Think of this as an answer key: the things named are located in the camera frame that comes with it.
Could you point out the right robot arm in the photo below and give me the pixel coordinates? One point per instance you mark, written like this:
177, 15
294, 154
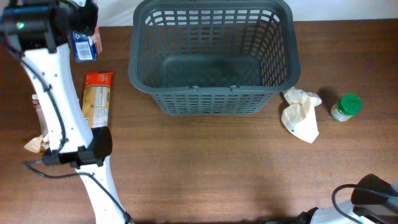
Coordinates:
373, 200

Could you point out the clear bread bag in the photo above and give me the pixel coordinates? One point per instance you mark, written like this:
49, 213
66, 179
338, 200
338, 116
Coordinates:
41, 143

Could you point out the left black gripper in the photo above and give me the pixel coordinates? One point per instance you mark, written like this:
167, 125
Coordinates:
93, 15

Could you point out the green lid jar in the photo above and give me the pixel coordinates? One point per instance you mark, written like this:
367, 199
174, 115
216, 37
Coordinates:
346, 107

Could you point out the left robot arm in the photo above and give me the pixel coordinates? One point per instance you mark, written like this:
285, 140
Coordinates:
36, 34

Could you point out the crumpled beige paper bag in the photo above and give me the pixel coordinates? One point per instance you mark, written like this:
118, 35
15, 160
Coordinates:
299, 117

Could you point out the grey plastic basket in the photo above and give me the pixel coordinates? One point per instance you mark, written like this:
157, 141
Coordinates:
213, 57

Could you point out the orange pasta packet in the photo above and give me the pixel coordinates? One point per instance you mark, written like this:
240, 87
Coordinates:
96, 98

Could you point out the blue carton box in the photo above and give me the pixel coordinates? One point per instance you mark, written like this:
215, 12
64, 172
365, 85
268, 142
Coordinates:
86, 48

